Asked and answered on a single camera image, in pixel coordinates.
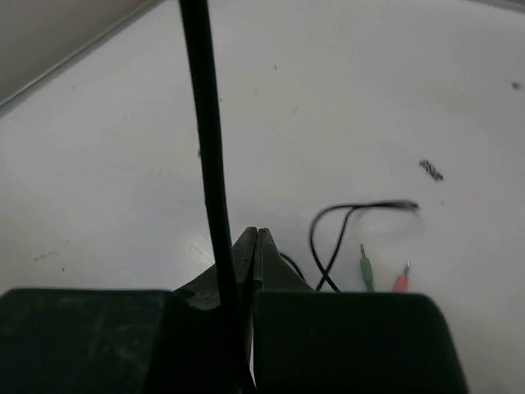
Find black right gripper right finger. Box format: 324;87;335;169
253;229;468;393

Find black wired headphones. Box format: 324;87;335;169
177;0;421;394

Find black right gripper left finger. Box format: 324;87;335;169
0;227;258;394

